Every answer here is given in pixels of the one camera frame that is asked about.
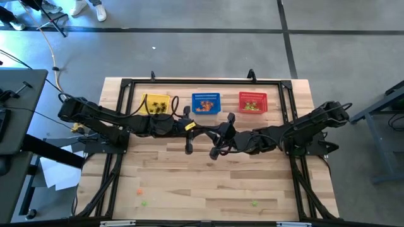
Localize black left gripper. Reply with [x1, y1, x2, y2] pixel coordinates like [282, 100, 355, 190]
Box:
[174, 106, 213, 155]

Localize black desk device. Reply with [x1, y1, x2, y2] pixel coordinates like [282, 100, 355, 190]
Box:
[0, 88, 16, 103]

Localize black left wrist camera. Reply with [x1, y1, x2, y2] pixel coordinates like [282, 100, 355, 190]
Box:
[150, 113, 175, 137]

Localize black floor cable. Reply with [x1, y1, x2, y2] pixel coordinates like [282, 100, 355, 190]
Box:
[0, 49, 76, 132]

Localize person's leg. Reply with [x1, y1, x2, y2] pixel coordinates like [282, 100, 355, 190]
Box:
[0, 5, 18, 26]

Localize black tripod stand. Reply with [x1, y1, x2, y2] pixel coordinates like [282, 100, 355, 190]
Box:
[31, 0, 69, 38]

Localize blue plastic mesh basket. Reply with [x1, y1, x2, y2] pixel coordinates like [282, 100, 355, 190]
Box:
[191, 91, 222, 115]

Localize black diagonal stand beam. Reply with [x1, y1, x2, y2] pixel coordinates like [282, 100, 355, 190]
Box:
[21, 134, 86, 170]

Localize grey side table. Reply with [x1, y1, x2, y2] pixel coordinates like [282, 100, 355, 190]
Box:
[0, 68, 49, 156]

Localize red plastic mesh basket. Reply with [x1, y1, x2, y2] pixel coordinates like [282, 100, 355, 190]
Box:
[238, 91, 268, 115]

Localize yellow plastic mesh basket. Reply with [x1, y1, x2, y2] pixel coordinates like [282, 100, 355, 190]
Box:
[138, 93, 171, 116]

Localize person's shoe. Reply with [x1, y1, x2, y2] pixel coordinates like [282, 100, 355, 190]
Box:
[40, 0, 63, 15]
[9, 20, 27, 32]
[69, 0, 88, 17]
[94, 3, 108, 23]

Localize blue-grey metal table frame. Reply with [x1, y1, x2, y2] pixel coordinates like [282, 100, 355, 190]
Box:
[347, 80, 404, 184]

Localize silver edge bracket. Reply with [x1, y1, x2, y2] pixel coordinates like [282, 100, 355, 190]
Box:
[99, 219, 136, 227]
[276, 221, 312, 227]

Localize white paper sheets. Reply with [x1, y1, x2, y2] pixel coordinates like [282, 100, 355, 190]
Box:
[39, 144, 85, 192]

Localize black clamp handle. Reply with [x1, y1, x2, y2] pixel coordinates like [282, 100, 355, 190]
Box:
[12, 80, 33, 95]

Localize grey desk surface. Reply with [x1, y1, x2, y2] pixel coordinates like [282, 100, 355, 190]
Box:
[0, 151, 34, 223]

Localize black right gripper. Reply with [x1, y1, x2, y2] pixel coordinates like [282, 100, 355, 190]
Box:
[209, 112, 241, 160]

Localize yellow floor cable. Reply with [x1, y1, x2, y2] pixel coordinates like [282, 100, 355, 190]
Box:
[17, 0, 85, 134]

